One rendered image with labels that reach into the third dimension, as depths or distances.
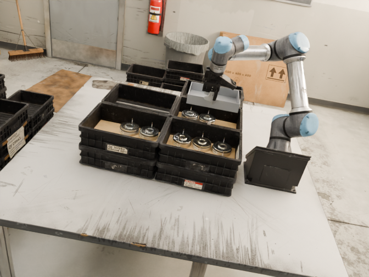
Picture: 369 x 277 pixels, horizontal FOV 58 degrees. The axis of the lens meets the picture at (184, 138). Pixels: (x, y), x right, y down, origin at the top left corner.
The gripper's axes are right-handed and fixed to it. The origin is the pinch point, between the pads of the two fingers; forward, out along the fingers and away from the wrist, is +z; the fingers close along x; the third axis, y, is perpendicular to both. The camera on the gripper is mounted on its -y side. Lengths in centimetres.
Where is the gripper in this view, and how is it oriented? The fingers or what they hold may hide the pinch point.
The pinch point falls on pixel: (213, 101)
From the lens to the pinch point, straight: 173.4
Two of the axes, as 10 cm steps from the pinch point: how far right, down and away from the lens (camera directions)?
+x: -0.8, 7.3, -6.8
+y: -9.9, -1.5, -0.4
